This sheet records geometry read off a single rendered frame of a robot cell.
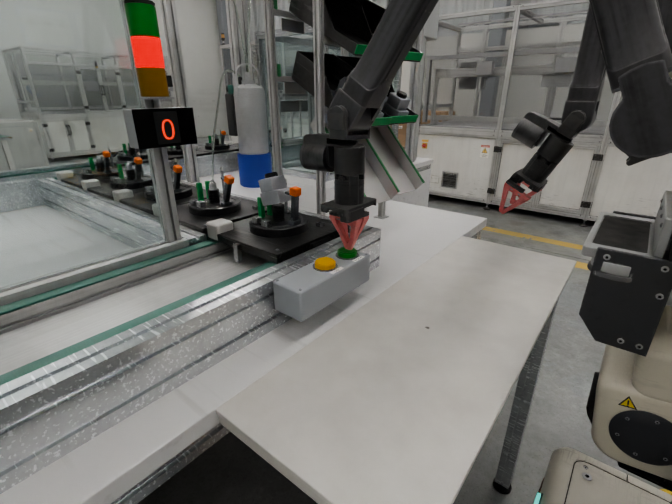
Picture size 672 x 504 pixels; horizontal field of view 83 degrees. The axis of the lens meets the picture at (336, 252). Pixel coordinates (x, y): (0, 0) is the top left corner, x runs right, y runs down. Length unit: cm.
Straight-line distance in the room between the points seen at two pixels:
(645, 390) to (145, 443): 76
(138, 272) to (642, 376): 92
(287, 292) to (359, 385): 19
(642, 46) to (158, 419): 73
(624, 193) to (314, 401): 425
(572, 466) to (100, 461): 121
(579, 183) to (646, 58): 407
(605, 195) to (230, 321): 427
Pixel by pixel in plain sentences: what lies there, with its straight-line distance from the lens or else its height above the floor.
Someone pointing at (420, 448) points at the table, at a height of 86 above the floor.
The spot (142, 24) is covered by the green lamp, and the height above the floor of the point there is 138.
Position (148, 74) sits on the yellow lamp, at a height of 130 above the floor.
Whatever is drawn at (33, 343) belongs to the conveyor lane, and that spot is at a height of 92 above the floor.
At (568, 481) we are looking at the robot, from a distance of 138.
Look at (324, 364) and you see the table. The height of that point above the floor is 86.
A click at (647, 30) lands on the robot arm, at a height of 133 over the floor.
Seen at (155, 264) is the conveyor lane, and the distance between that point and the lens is 86.
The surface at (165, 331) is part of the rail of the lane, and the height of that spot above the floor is 96.
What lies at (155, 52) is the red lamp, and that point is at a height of 133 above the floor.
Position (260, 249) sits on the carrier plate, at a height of 97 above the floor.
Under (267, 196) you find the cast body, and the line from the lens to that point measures 89.
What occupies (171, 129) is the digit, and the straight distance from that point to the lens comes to 84.
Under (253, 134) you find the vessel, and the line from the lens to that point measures 181.
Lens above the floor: 126
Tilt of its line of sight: 23 degrees down
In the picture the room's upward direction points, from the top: straight up
